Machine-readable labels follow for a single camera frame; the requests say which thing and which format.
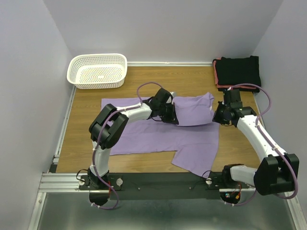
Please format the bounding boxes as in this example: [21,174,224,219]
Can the purple t-shirt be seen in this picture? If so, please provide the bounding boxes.
[110,92,219,176]

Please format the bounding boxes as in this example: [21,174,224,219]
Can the black folded t-shirt bottom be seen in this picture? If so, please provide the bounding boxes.
[217,86,260,92]

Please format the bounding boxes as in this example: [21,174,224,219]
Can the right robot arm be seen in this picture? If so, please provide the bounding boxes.
[213,88,299,199]

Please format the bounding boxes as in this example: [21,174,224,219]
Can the black folded t-shirt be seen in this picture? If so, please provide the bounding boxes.
[217,86,260,92]
[216,56,261,86]

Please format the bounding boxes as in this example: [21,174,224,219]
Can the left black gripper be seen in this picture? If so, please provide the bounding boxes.
[158,103,179,125]

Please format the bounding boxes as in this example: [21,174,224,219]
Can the red folded t-shirt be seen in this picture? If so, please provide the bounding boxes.
[212,59,257,90]

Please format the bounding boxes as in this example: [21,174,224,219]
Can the white perforated plastic basket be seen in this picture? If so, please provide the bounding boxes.
[67,53,128,90]

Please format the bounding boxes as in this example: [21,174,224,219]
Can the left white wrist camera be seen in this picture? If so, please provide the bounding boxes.
[167,92,177,104]

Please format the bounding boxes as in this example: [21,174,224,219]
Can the black folded t-shirt top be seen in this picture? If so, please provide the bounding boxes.
[216,56,261,86]

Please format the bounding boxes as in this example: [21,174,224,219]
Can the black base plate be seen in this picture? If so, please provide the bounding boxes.
[76,171,248,206]

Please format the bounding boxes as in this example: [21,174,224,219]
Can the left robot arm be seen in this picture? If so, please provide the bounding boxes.
[87,88,179,190]

